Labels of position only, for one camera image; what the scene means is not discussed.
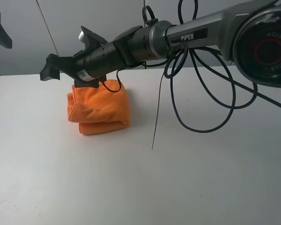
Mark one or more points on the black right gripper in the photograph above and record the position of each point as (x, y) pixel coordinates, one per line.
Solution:
(88, 67)

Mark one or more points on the orange towel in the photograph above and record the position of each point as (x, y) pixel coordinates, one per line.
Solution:
(99, 110)

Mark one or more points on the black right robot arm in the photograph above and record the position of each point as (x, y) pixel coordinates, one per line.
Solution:
(248, 34)

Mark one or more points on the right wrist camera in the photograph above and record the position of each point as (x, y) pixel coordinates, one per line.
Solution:
(91, 40)

